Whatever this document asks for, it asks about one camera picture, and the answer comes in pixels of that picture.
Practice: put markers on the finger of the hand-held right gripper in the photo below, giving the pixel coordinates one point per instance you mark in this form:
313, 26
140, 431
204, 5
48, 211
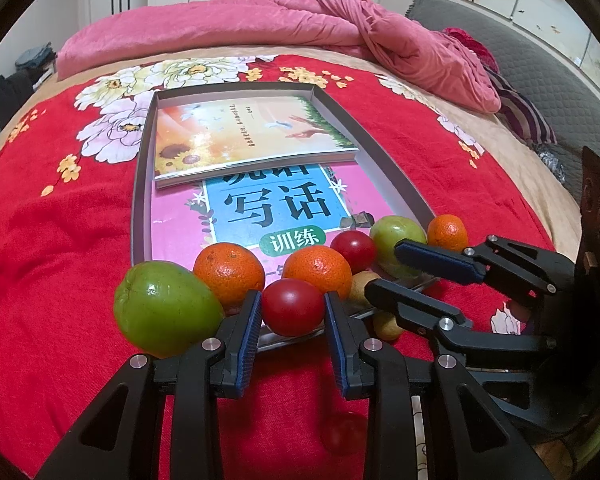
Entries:
405, 305
430, 257

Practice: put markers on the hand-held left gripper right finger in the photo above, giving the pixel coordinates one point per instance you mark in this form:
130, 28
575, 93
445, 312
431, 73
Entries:
337, 345

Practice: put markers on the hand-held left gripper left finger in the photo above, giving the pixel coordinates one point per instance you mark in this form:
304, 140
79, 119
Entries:
247, 345

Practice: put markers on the small yellow-green jujube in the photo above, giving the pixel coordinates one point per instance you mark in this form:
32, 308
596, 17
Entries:
361, 285
386, 327

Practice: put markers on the orange mandarin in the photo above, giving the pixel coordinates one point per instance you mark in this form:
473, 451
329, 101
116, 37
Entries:
230, 272
447, 230
317, 270

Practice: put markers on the round green jujube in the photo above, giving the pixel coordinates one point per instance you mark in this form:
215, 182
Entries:
395, 235

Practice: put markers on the red cherry tomato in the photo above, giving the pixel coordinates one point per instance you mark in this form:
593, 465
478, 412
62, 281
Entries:
352, 250
345, 432
292, 307

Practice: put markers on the oval green jujube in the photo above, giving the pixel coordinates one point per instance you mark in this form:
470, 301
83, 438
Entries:
165, 307

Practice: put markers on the shallow grey cardboard box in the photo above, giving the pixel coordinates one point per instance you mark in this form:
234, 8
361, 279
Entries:
142, 185

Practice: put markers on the pink cover book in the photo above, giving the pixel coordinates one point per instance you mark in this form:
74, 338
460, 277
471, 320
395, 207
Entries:
180, 230

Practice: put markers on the crumpled silver foil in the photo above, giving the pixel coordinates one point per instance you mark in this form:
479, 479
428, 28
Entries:
554, 162

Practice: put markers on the purple striped pillow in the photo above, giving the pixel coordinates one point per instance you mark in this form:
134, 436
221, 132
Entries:
525, 110

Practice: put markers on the red floral blanket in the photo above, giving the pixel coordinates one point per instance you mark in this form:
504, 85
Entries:
55, 260

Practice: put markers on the sunflower cover book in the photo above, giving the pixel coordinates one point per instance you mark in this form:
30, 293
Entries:
230, 135

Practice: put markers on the grey padded headboard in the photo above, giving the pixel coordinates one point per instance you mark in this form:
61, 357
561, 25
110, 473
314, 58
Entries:
555, 85

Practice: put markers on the red cloth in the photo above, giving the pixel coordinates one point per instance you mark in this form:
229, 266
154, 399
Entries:
472, 47

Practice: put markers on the pink quilt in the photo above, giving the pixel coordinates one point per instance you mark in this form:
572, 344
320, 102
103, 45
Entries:
205, 25

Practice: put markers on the black bag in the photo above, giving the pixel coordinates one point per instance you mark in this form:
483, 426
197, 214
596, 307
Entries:
12, 100

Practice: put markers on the grey folded clothes pile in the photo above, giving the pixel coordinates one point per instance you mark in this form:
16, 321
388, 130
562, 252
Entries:
35, 57

